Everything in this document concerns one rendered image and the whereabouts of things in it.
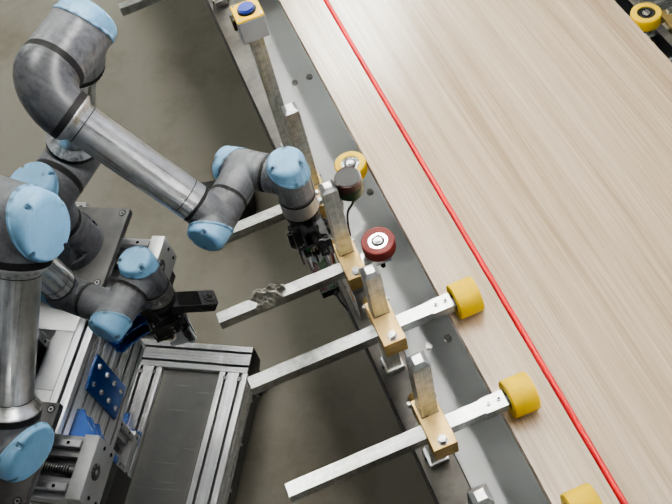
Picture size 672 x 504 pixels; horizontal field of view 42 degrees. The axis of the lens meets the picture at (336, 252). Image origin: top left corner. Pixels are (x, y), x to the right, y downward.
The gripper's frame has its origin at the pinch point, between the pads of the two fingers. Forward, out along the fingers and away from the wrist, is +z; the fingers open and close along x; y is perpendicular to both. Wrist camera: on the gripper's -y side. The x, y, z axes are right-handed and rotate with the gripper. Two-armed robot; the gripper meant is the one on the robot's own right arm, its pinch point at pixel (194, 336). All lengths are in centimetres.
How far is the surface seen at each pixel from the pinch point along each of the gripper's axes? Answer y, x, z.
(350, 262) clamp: -40.6, 0.1, -4.3
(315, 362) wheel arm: -24.0, 26.2, -13.1
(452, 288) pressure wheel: -57, 24, -15
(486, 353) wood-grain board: -58, 37, -7
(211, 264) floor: -3, -82, 83
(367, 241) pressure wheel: -46.0, -1.1, -7.9
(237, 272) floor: -11, -74, 83
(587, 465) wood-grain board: -65, 67, -7
